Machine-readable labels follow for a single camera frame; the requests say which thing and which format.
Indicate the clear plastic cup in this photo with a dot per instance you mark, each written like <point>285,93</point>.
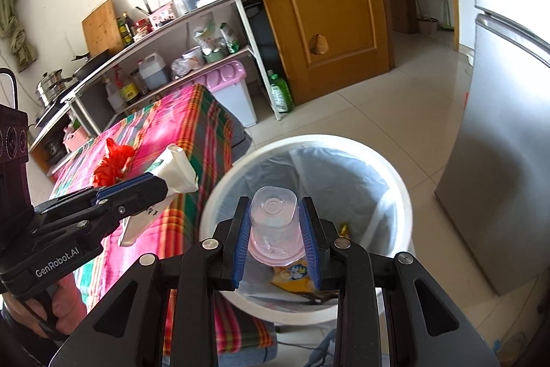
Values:
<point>273,221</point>

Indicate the dark cooking pot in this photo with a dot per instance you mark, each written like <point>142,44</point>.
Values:
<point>56,148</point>

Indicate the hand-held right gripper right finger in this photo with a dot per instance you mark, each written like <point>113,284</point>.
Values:
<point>311,246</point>

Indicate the white round trash bin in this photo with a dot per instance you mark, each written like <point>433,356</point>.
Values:
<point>300,141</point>

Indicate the white round container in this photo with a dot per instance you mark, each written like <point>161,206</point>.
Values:
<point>193,55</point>

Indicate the yellow chip bag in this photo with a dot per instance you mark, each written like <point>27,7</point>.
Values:
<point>296,274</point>

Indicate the red plastic bag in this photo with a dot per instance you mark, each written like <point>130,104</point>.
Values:
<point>114,165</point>

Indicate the crumpled clear plastic bag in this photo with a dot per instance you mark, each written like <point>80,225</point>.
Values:
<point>180,68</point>

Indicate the green plastic bottle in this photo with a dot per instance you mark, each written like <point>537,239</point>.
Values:
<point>281,94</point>

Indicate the pink green plaid blanket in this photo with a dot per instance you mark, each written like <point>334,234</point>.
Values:
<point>180,122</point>

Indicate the green bowl with bags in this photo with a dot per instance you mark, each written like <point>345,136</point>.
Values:
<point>212,49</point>

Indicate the clear plastic bottle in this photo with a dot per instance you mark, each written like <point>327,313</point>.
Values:
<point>114,96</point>

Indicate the white plastic jug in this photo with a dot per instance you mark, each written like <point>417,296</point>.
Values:
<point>153,72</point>

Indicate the metal kitchen shelf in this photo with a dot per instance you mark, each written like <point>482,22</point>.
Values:
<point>253,49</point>

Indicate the yellow label bottle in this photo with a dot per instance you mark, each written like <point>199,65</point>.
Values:
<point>129,89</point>

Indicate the silver refrigerator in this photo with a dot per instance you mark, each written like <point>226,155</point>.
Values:
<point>507,135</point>

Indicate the black induction cooktop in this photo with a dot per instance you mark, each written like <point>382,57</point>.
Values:
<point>49,113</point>

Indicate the steel steamer pot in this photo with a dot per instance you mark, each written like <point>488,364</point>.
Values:
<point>51,89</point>

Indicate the red lidded jar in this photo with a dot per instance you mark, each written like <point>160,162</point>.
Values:
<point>141,28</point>

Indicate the black wok pan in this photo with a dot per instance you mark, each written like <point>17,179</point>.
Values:
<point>92,64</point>

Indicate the cooking oil bottle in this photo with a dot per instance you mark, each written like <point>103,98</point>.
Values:
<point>121,32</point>

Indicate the pink lidded white bin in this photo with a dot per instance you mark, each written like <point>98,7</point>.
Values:
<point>240,100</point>

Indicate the pink plastic basket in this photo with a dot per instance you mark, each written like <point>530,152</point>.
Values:
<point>76,138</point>

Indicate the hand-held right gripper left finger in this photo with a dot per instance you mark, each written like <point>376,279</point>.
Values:
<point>240,246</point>

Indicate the white paper carton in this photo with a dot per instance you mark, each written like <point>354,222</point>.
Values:
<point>178,173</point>

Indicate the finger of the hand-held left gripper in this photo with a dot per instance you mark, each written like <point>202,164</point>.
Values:
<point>146,195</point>
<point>107,193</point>

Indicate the wooden door ornament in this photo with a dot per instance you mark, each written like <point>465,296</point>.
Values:
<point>318,44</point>

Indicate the blue grey cloth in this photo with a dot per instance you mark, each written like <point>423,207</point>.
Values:
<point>326,347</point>

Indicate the pink utensil box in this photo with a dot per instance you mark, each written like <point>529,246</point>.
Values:
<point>163,16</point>

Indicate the wooden cutting board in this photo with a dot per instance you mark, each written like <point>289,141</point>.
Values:
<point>101,27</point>

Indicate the green white bottle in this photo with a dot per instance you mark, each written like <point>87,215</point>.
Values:
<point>230,38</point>

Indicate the small brown jar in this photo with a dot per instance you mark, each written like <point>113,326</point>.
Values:
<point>139,83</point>

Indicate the clear plastic bin liner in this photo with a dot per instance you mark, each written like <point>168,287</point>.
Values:
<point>343,178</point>

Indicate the dark sauce bottle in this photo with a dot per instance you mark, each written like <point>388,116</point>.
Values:
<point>128,27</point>

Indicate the person's left hand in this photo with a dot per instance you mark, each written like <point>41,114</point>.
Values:
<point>68,298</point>

